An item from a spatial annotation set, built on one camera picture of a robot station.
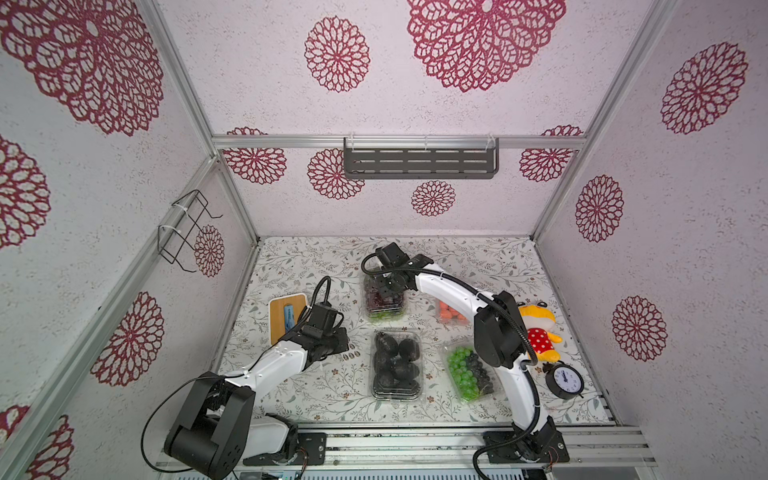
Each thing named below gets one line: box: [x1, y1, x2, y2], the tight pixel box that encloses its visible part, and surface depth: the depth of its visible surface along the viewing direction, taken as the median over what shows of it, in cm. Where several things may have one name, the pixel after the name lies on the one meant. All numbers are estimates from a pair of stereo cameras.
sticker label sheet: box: [339, 349, 362, 362], surface depth 89 cm
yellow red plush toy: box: [518, 301, 562, 363], surface depth 90 cm
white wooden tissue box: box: [268, 293, 307, 346], surface depth 96 cm
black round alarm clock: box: [542, 360, 585, 401], surface depth 84 cm
